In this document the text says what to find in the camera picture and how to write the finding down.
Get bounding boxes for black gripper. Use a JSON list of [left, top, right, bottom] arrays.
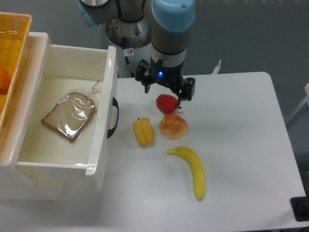
[[135, 58, 196, 109]]

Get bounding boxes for white drawer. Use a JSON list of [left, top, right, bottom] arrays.
[[17, 45, 119, 190]]

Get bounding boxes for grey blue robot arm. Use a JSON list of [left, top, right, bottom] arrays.
[[76, 0, 195, 108]]

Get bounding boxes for white drawer cabinet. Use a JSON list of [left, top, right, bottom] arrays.
[[0, 32, 63, 200]]

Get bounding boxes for red bell pepper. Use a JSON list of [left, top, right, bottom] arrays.
[[156, 94, 181, 115]]

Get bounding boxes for round bread bun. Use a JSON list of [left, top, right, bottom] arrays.
[[158, 115, 188, 139]]

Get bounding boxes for yellow bell pepper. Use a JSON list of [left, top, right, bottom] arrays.
[[133, 117, 154, 146]]

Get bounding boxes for yellow banana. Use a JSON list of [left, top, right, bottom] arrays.
[[167, 145, 205, 201]]

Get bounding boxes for bagged bread slice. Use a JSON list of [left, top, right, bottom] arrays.
[[41, 80, 100, 143]]

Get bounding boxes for orange fruit in basket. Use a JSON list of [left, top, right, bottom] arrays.
[[0, 65, 11, 95]]

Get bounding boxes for yellow wicker basket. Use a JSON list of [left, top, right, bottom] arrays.
[[0, 12, 32, 128]]

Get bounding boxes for black device at edge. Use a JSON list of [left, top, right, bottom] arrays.
[[290, 196, 309, 222]]

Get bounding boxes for white table bracket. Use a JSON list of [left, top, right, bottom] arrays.
[[212, 60, 222, 74]]

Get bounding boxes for white frame at right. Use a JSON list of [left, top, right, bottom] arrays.
[[285, 84, 309, 129]]

